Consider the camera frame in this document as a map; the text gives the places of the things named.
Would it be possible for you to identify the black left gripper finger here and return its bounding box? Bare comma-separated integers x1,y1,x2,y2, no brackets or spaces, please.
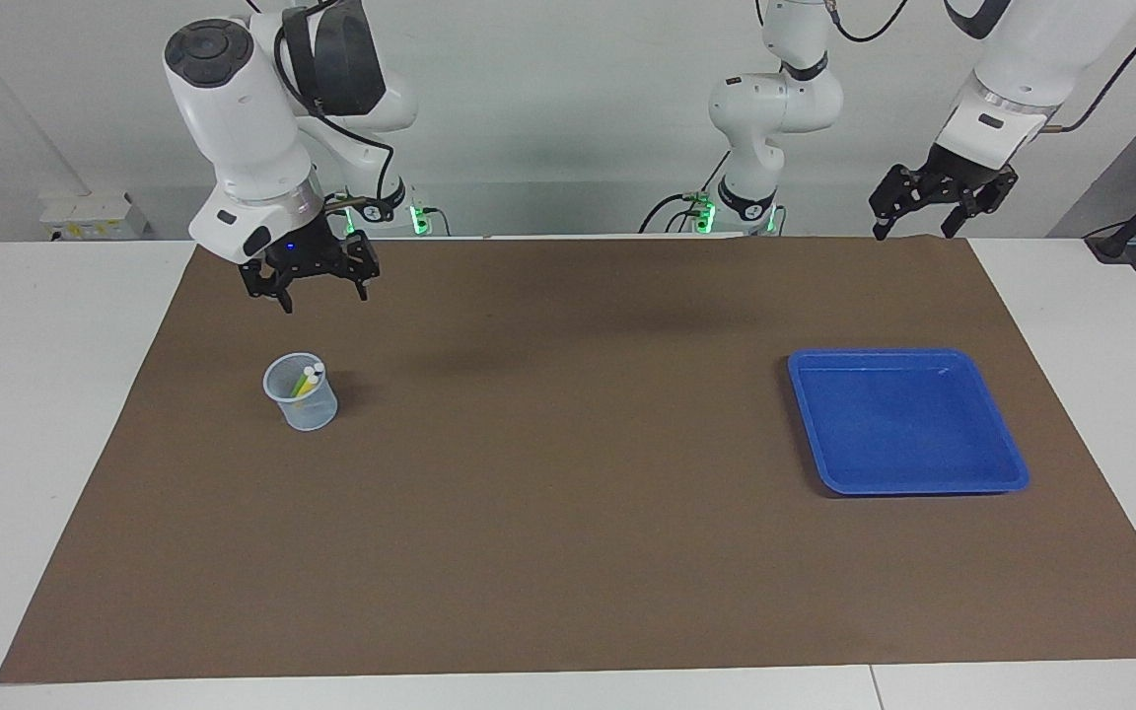
941,166,1019,239
869,165,924,241

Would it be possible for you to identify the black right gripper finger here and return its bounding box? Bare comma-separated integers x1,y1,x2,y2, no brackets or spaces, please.
240,261,295,315
343,231,380,302

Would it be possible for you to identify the translucent plastic cup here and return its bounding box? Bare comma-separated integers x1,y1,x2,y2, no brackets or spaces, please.
262,352,339,432

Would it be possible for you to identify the white power strip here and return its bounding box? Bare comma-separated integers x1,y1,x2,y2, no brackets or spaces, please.
40,192,150,241

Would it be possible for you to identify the blue plastic tray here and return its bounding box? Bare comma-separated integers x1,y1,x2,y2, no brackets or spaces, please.
787,347,1030,496

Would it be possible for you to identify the brown table mat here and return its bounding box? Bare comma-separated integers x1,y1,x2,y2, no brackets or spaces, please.
0,235,1136,684

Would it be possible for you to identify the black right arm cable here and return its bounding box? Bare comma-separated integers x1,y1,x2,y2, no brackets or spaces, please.
272,0,396,233

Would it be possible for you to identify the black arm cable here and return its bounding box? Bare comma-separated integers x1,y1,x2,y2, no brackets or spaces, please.
824,0,1136,134
272,0,396,233

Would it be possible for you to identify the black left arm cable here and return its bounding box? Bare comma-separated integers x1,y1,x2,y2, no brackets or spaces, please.
824,0,1136,134

